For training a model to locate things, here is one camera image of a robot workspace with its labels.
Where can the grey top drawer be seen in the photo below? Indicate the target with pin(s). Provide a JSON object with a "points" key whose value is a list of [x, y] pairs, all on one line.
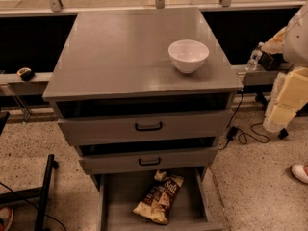
{"points": [[121, 128]]}

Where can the black tape measure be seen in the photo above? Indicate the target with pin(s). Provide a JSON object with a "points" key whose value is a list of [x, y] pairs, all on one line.
{"points": [[25, 73]]}

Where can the small black box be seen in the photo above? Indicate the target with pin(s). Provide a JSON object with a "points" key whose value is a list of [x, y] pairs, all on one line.
{"points": [[270, 62]]}

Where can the white red shoe left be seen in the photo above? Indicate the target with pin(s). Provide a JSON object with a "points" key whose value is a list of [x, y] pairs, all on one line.
{"points": [[6, 218]]}

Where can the black drawer handle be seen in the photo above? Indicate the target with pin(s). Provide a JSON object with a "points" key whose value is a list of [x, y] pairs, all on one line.
{"points": [[148, 127], [147, 163]]}

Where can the black metal stand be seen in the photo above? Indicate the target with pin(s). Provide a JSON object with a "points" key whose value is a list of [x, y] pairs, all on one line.
{"points": [[40, 192]]}

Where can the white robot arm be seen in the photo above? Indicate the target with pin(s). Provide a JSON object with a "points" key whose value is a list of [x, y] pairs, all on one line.
{"points": [[296, 39]]}

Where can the white red shoe right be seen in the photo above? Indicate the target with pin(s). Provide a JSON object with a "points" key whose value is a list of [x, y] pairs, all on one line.
{"points": [[300, 172]]}

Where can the black power adapter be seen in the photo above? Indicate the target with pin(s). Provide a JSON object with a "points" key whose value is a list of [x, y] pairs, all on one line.
{"points": [[232, 133]]}

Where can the brown chip bag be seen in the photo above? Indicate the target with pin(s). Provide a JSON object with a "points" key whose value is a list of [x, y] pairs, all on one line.
{"points": [[158, 201]]}

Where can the white bowl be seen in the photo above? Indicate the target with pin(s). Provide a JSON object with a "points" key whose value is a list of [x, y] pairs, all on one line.
{"points": [[188, 55]]}

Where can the grey middle drawer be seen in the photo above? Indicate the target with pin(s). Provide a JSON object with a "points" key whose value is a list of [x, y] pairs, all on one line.
{"points": [[128, 162]]}

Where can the grey drawer cabinet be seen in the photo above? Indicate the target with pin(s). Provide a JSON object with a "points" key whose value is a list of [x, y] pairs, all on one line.
{"points": [[116, 63]]}

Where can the black top drawer handle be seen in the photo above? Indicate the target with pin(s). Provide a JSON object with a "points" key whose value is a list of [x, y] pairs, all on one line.
{"points": [[148, 127]]}

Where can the black middle drawer handle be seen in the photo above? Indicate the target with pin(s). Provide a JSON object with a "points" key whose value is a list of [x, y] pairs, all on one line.
{"points": [[147, 163]]}

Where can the grey bottom drawer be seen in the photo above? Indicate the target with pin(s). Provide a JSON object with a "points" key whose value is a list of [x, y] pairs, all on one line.
{"points": [[121, 193]]}

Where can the grey drawer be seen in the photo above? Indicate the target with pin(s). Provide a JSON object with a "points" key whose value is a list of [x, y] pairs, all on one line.
{"points": [[121, 128], [128, 162], [121, 193]]}

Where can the clear water bottle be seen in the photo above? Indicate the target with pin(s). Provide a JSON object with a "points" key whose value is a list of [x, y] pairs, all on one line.
{"points": [[255, 56]]}

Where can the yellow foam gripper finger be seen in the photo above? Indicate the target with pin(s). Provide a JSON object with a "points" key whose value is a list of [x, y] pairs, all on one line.
{"points": [[275, 45], [289, 95]]}

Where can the white red shoe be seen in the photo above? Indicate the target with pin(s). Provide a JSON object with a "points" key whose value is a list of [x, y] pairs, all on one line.
{"points": [[6, 218], [300, 172]]}

